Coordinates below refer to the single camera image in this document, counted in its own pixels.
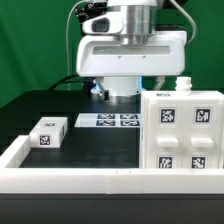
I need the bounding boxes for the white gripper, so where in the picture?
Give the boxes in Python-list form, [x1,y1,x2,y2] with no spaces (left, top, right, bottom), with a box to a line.
[76,31,186,91]

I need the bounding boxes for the white cabinet body box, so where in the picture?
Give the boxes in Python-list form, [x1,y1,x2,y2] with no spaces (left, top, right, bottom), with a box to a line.
[139,91,224,168]

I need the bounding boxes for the white cabinet top block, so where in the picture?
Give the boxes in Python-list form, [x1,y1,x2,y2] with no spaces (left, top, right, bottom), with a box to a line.
[29,117,68,148]

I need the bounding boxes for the white cabinet door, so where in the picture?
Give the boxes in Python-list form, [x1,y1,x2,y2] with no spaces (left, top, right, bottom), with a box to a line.
[175,77,224,169]
[152,101,185,169]

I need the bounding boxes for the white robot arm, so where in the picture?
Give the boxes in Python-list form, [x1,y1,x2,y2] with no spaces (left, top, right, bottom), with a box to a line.
[76,0,194,102]

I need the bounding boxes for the white base tag plate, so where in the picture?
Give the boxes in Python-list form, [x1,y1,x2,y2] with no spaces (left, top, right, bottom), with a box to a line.
[75,113,140,128]

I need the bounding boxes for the black and grey cables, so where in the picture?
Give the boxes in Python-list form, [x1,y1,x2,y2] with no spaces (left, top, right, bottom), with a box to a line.
[48,0,98,92]

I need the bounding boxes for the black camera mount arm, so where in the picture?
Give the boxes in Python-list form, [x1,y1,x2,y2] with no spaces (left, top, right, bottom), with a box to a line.
[75,3,100,24]

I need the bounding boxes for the white obstacle fence frame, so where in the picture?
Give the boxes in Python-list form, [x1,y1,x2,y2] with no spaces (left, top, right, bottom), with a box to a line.
[0,135,224,194]

